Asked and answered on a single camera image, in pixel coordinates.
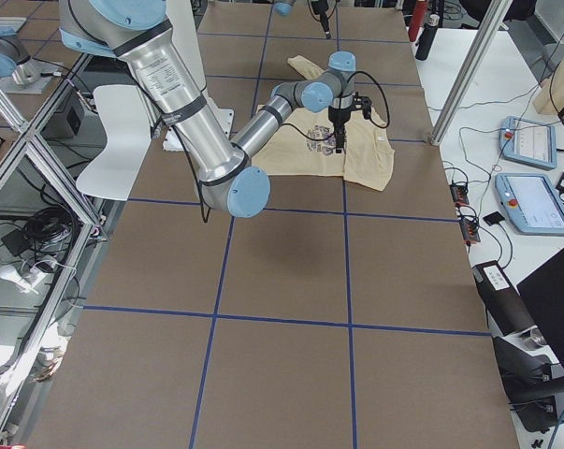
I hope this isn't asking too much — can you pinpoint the lower blue teach pendant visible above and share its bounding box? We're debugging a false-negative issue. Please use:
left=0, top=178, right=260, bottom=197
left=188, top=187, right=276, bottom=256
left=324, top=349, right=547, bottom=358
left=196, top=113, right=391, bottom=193
left=495, top=173, right=564, bottom=236

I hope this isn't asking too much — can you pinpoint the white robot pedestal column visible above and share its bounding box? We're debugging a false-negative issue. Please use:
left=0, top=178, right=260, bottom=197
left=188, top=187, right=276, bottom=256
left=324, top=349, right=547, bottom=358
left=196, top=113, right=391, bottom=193
left=166, top=0, right=234, bottom=137

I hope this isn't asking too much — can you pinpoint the blue teach pendant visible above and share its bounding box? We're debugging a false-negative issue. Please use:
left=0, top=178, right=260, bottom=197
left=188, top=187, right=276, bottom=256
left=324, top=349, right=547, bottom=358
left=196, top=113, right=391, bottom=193
left=499, top=116, right=557, bottom=170
left=495, top=173, right=564, bottom=236

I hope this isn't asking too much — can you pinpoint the black computer monitor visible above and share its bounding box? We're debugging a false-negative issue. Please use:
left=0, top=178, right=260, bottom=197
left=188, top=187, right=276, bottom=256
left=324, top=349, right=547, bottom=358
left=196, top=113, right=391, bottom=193
left=517, top=248, right=564, bottom=367

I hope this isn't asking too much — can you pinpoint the beige long sleeve shirt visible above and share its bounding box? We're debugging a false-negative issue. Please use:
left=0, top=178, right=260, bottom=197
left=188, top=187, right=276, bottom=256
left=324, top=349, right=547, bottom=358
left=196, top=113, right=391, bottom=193
left=253, top=51, right=394, bottom=191

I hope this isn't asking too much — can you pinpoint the white plastic chair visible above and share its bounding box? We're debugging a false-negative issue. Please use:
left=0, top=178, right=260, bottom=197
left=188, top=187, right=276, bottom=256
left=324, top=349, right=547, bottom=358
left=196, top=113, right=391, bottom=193
left=76, top=84, right=151, bottom=201

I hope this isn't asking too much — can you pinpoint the brown cylinder device with label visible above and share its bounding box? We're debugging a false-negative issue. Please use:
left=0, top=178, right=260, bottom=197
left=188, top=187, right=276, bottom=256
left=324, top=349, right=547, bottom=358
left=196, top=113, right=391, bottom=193
left=471, top=261, right=536, bottom=336

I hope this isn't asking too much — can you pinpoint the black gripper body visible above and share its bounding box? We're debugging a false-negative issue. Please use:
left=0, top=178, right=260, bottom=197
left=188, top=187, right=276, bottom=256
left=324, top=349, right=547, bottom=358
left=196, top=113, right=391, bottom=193
left=327, top=107, right=350, bottom=137
left=315, top=0, right=329, bottom=29

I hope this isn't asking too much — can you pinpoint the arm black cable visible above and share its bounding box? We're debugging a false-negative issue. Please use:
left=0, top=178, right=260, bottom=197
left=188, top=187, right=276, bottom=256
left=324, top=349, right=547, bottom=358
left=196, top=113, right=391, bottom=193
left=281, top=69, right=390, bottom=141

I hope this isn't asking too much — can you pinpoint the orange circuit board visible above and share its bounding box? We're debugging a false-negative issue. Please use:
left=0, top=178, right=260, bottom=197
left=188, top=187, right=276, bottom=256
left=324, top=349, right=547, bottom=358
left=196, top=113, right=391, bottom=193
left=459, top=216, right=481, bottom=246
left=449, top=182, right=470, bottom=207

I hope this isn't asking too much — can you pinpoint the black water bottle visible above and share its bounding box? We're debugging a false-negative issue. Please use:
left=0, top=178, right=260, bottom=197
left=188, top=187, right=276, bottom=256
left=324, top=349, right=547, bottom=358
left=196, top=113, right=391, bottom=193
left=415, top=14, right=441, bottom=61

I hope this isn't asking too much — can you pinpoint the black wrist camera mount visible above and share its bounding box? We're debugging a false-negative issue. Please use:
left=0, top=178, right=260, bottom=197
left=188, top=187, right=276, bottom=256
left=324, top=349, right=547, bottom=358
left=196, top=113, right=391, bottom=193
left=350, top=93, right=372, bottom=121

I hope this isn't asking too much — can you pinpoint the aluminium frame post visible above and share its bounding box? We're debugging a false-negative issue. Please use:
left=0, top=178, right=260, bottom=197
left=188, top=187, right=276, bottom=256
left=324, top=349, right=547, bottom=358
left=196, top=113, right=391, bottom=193
left=429, top=0, right=513, bottom=146

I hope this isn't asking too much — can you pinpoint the lower orange circuit board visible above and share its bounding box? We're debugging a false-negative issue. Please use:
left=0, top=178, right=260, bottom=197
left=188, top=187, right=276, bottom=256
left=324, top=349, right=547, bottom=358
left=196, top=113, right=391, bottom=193
left=459, top=216, right=481, bottom=246

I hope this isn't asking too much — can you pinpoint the upper blue teach pendant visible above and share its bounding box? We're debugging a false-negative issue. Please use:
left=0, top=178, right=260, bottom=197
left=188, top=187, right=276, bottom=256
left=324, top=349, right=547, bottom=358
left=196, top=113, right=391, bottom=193
left=499, top=116, right=557, bottom=170

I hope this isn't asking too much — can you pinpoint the red water bottle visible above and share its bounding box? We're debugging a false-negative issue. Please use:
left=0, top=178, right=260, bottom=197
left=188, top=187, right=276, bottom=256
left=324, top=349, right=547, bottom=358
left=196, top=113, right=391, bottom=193
left=408, top=0, right=427, bottom=42

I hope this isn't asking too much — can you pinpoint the upper orange circuit board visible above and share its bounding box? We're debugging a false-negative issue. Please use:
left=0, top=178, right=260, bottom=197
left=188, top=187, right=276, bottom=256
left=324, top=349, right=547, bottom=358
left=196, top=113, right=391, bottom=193
left=449, top=182, right=470, bottom=207

